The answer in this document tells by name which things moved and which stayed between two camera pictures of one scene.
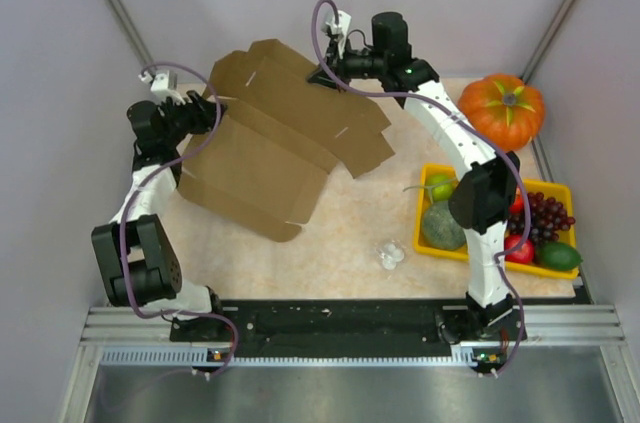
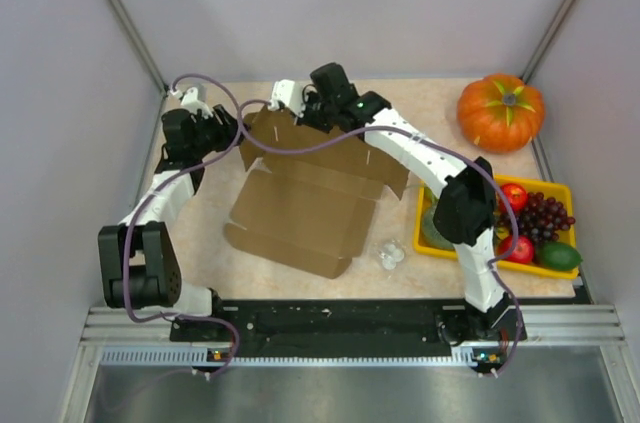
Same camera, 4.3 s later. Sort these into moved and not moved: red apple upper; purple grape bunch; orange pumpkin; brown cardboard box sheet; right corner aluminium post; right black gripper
Moved: right black gripper; brown cardboard box sheet
Not moved: orange pumpkin; red apple upper; right corner aluminium post; purple grape bunch
